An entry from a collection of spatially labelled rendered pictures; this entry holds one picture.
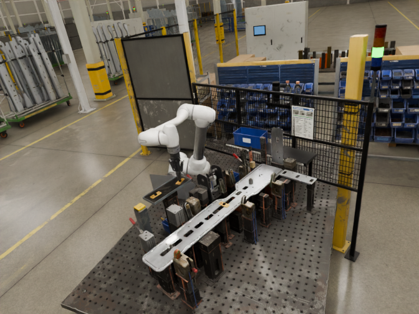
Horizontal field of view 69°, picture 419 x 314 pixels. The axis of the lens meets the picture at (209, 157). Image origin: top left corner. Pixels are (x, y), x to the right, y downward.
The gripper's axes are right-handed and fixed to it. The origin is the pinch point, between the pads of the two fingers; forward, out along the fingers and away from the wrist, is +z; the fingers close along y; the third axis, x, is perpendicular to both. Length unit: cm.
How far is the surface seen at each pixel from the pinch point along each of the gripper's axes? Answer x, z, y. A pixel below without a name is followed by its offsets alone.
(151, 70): 228, -29, -170
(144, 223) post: -37.6, 17.7, -9.9
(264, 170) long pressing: 55, 21, 50
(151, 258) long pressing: -62, 21, 11
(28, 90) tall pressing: 390, 49, -718
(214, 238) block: -37, 18, 43
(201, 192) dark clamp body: 0.8, 13.6, 16.2
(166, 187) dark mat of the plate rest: -10.4, 5.3, -6.3
